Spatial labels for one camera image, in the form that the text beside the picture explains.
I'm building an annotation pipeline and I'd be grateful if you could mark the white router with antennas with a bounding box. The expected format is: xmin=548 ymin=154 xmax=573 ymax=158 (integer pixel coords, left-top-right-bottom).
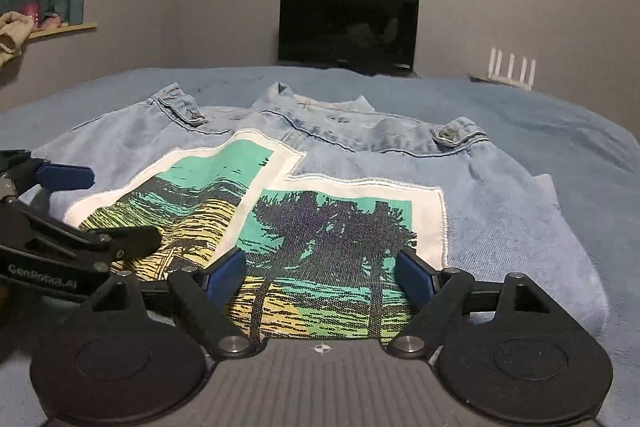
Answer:
xmin=468 ymin=46 xmax=537 ymax=91

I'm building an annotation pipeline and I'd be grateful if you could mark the denim jacket with print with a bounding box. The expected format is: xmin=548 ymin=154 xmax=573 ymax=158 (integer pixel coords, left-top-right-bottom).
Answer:
xmin=40 ymin=83 xmax=608 ymax=340

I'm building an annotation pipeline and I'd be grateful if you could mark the wooden window sill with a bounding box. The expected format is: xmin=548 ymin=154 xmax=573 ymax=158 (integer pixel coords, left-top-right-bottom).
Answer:
xmin=28 ymin=23 xmax=98 ymax=41

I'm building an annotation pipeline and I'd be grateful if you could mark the pink item on sill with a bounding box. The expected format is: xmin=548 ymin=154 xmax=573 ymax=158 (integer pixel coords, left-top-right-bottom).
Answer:
xmin=20 ymin=1 xmax=62 ymax=30

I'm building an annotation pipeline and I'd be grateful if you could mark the blue bed blanket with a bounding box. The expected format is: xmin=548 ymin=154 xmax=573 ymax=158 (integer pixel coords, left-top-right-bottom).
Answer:
xmin=1 ymin=67 xmax=639 ymax=426

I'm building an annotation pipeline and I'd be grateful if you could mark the black television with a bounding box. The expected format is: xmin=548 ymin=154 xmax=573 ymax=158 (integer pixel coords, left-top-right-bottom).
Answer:
xmin=278 ymin=0 xmax=420 ymax=77

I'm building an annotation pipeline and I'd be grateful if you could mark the beige cloth on sill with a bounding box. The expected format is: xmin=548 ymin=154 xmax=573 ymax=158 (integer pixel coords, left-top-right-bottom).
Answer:
xmin=0 ymin=11 xmax=35 ymax=66

